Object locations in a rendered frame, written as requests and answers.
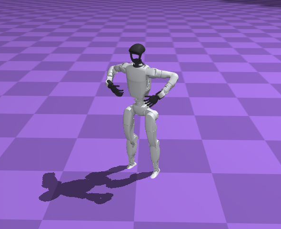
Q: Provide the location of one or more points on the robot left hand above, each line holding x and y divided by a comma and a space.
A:
152, 99

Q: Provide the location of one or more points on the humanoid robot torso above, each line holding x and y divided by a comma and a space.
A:
139, 85

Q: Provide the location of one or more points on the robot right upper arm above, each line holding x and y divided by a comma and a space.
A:
120, 68

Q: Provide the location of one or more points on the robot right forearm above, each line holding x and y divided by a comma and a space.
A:
110, 75

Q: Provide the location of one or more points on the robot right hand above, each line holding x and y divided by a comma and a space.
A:
114, 89

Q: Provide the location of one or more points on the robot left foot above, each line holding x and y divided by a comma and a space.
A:
155, 173

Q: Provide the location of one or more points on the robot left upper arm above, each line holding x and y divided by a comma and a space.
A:
155, 73

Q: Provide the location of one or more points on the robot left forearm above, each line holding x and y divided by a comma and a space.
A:
170, 84

